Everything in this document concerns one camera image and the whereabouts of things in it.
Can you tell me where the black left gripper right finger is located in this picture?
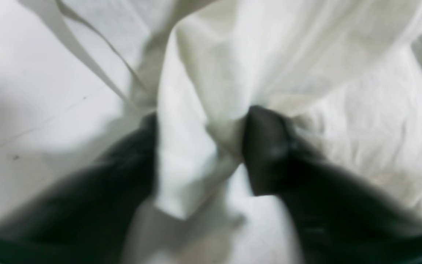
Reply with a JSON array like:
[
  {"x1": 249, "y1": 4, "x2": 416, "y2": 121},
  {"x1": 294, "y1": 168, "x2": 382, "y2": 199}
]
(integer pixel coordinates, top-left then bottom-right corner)
[{"x1": 242, "y1": 106, "x2": 422, "y2": 264}]

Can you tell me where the white T-shirt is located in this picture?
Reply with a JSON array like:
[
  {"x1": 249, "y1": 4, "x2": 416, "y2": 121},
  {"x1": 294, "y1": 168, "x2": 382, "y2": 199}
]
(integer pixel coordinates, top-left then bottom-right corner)
[{"x1": 17, "y1": 0, "x2": 422, "y2": 264}]

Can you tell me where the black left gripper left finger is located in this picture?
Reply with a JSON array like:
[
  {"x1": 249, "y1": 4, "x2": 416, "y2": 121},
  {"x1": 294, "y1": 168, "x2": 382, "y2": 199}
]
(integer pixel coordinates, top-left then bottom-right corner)
[{"x1": 0, "y1": 113, "x2": 158, "y2": 264}]

